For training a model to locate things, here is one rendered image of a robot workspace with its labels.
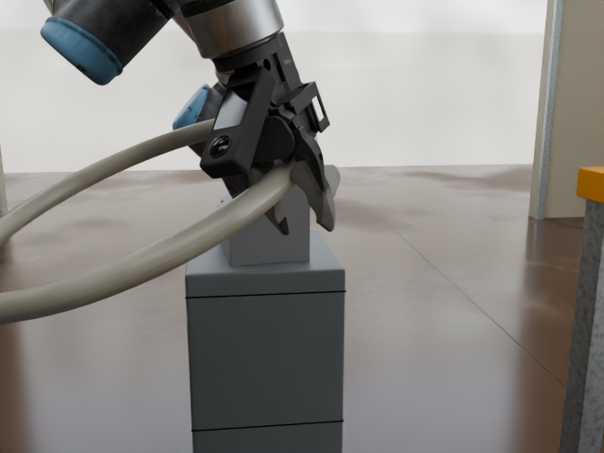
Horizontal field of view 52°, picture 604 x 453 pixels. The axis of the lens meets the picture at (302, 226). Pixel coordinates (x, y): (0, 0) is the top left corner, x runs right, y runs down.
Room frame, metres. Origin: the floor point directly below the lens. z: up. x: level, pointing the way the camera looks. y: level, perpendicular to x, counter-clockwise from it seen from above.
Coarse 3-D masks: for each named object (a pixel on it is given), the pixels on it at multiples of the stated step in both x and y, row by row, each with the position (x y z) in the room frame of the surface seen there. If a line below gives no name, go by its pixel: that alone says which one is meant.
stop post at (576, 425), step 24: (600, 168) 1.64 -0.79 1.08; (576, 192) 1.67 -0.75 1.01; (600, 192) 1.57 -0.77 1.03; (600, 216) 1.59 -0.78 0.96; (600, 240) 1.58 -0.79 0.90; (600, 264) 1.58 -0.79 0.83; (600, 288) 1.58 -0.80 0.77; (576, 312) 1.64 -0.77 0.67; (600, 312) 1.58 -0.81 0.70; (576, 336) 1.63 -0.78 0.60; (600, 336) 1.59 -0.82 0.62; (576, 360) 1.62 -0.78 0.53; (600, 360) 1.59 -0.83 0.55; (576, 384) 1.61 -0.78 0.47; (600, 384) 1.59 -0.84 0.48; (576, 408) 1.60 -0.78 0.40; (600, 408) 1.59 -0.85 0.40; (576, 432) 1.59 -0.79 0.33; (600, 432) 1.59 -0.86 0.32
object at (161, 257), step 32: (192, 128) 0.99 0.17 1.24; (128, 160) 0.98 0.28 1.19; (64, 192) 0.93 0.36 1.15; (256, 192) 0.61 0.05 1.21; (0, 224) 0.84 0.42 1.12; (192, 224) 0.58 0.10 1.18; (224, 224) 0.58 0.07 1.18; (128, 256) 0.56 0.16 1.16; (160, 256) 0.55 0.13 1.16; (192, 256) 0.56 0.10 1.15; (32, 288) 0.56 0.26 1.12; (64, 288) 0.54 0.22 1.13; (96, 288) 0.54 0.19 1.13; (128, 288) 0.55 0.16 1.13; (0, 320) 0.56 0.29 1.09
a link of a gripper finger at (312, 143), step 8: (296, 136) 0.63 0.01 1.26; (304, 136) 0.63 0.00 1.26; (296, 144) 0.63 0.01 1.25; (304, 144) 0.63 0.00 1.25; (312, 144) 0.63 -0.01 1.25; (296, 152) 0.64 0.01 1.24; (304, 152) 0.63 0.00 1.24; (312, 152) 0.63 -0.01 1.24; (320, 152) 0.64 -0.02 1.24; (296, 160) 0.64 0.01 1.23; (312, 160) 0.63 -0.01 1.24; (320, 160) 0.64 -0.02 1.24; (312, 168) 0.63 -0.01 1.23; (320, 168) 0.63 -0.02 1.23; (320, 176) 0.63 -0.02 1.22; (320, 184) 0.64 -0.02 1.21; (328, 184) 0.65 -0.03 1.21
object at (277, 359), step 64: (320, 256) 1.60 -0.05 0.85; (192, 320) 1.44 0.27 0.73; (256, 320) 1.46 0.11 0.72; (320, 320) 1.48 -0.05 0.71; (192, 384) 1.44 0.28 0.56; (256, 384) 1.46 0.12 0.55; (320, 384) 1.48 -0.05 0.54; (192, 448) 1.45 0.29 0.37; (256, 448) 1.46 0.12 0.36; (320, 448) 1.48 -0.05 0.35
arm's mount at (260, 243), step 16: (288, 192) 1.54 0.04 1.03; (304, 192) 1.55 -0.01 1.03; (288, 208) 1.54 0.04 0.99; (304, 208) 1.55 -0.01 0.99; (256, 224) 1.52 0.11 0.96; (272, 224) 1.53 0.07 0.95; (288, 224) 1.54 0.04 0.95; (304, 224) 1.55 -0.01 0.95; (240, 240) 1.51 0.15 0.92; (256, 240) 1.52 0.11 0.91; (272, 240) 1.53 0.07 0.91; (288, 240) 1.54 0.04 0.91; (304, 240) 1.55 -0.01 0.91; (240, 256) 1.51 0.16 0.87; (256, 256) 1.52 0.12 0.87; (272, 256) 1.53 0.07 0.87; (288, 256) 1.54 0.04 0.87; (304, 256) 1.55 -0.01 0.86
